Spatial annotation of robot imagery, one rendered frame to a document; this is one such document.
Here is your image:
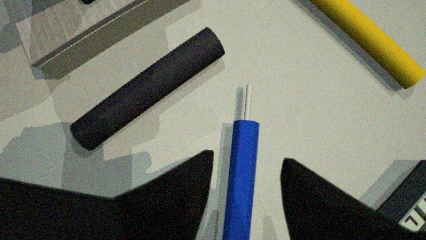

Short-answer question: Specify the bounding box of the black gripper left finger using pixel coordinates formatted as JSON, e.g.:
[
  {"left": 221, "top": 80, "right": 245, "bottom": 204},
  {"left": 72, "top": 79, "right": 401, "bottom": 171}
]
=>
[{"left": 0, "top": 150, "right": 214, "bottom": 240}]

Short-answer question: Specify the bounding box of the dark grey cylinder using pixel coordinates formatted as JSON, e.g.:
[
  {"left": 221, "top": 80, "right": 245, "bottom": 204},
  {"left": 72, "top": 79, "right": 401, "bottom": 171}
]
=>
[{"left": 70, "top": 27, "right": 225, "bottom": 151}]

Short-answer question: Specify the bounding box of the blue stylus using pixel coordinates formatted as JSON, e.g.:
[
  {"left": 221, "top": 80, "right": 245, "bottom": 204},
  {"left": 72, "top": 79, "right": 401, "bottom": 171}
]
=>
[{"left": 222, "top": 83, "right": 260, "bottom": 240}]

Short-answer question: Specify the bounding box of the yellow rounded rod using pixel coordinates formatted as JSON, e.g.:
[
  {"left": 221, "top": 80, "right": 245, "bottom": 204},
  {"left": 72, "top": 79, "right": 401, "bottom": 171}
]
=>
[{"left": 309, "top": 0, "right": 426, "bottom": 89}]

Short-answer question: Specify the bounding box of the grey keyboard with white letter keys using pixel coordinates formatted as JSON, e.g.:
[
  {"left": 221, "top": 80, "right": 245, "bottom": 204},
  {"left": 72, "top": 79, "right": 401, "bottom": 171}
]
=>
[{"left": 376, "top": 159, "right": 426, "bottom": 231}]

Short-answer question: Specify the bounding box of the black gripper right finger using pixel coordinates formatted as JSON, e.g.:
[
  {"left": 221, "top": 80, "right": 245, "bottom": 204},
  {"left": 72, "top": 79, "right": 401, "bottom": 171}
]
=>
[{"left": 280, "top": 157, "right": 426, "bottom": 240}]

